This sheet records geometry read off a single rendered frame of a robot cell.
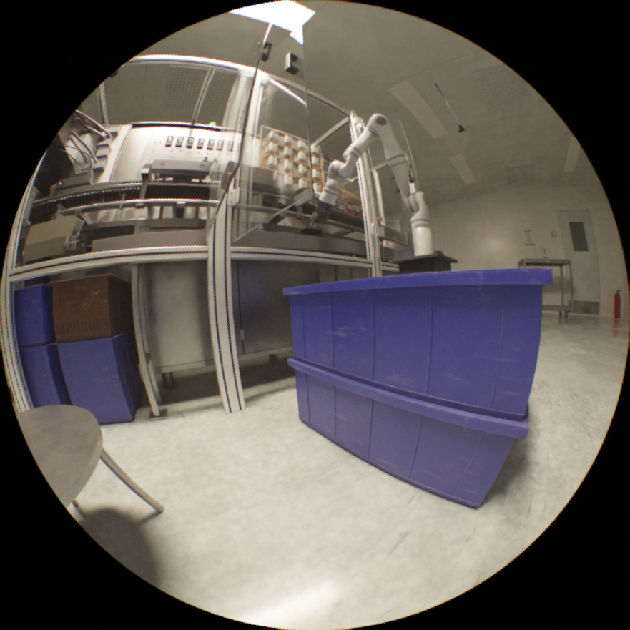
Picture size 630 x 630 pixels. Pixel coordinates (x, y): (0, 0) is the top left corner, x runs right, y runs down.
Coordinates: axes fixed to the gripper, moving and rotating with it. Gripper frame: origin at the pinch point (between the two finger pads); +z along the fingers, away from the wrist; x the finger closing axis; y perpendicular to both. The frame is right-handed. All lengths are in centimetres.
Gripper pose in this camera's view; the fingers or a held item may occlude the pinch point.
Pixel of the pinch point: (310, 230)
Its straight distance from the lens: 110.1
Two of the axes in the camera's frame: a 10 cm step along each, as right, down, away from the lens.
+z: -3.5, 6.7, 6.5
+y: 4.7, 7.3, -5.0
